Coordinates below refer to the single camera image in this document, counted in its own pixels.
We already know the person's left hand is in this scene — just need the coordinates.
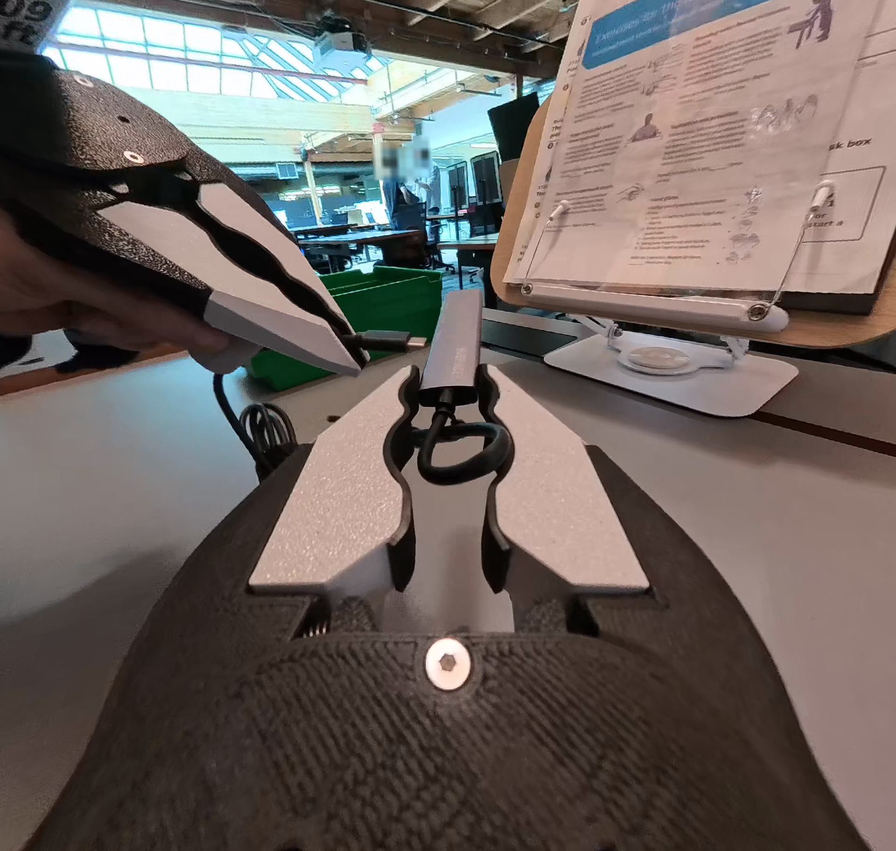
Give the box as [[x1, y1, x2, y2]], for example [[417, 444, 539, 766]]
[[0, 208, 230, 355]]

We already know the dark grey usb hub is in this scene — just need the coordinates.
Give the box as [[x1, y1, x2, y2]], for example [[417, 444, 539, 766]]
[[417, 288, 485, 407]]

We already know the wooden document stand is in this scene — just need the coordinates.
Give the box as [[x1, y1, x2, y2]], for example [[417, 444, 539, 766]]
[[489, 84, 896, 419]]

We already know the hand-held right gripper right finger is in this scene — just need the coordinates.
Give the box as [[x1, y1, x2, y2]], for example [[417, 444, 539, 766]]
[[479, 364, 652, 594]]

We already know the ceiling mounted unit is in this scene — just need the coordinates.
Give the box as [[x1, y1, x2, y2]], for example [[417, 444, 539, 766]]
[[315, 19, 370, 62]]

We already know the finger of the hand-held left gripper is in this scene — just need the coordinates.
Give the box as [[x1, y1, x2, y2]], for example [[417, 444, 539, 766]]
[[175, 180, 371, 369], [97, 198, 366, 377]]

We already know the green plastic bin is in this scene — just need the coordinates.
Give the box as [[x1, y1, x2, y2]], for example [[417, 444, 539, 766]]
[[251, 266, 443, 390]]

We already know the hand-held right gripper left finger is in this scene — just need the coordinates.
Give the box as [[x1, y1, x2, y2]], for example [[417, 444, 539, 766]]
[[248, 364, 421, 596]]

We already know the black usb-c cable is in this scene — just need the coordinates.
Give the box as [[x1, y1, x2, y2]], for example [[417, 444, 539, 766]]
[[212, 331, 428, 482]]

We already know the dark wooden table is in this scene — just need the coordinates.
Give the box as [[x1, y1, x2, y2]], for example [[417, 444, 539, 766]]
[[294, 229, 429, 272]]

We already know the blue header printed sheet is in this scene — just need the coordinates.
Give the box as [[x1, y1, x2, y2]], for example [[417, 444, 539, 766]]
[[504, 0, 872, 300]]

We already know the black monitor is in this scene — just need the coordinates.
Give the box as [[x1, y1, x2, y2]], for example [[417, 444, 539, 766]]
[[488, 92, 541, 160]]

